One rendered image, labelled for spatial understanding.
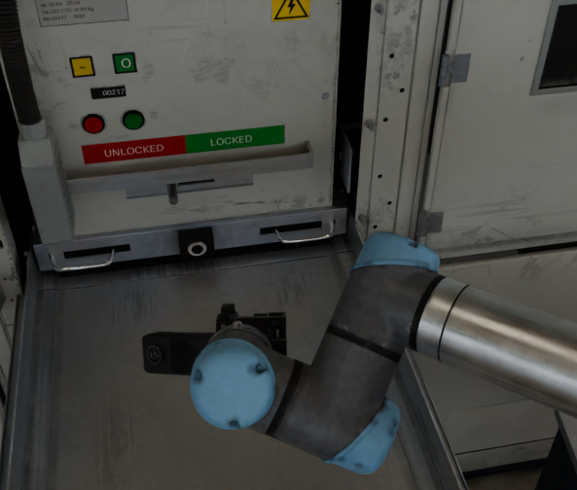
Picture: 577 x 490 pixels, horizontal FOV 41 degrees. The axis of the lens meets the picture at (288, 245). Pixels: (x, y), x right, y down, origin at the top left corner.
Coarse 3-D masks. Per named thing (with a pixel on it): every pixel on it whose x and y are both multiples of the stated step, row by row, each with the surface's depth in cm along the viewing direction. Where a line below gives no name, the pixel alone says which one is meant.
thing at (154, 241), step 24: (336, 192) 139; (240, 216) 134; (264, 216) 134; (288, 216) 135; (312, 216) 136; (336, 216) 137; (96, 240) 130; (120, 240) 131; (144, 240) 132; (168, 240) 133; (216, 240) 135; (240, 240) 136; (264, 240) 137; (48, 264) 132; (72, 264) 133
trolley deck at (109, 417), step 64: (64, 320) 126; (128, 320) 126; (192, 320) 126; (320, 320) 126; (64, 384) 116; (128, 384) 116; (0, 448) 107; (64, 448) 108; (128, 448) 108; (192, 448) 108; (256, 448) 108; (448, 448) 108
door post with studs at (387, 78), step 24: (384, 0) 109; (408, 0) 109; (384, 24) 111; (408, 24) 111; (384, 48) 113; (408, 48) 114; (384, 72) 116; (408, 72) 116; (384, 96) 119; (384, 120) 121; (384, 144) 125; (360, 168) 127; (384, 168) 128; (360, 192) 131; (384, 192) 131; (360, 216) 134; (384, 216) 135
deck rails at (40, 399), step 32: (352, 256) 137; (32, 288) 126; (32, 320) 123; (32, 352) 120; (32, 384) 116; (416, 384) 108; (32, 416) 111; (416, 416) 110; (32, 448) 107; (416, 448) 107; (32, 480) 104; (416, 480) 104; (448, 480) 100
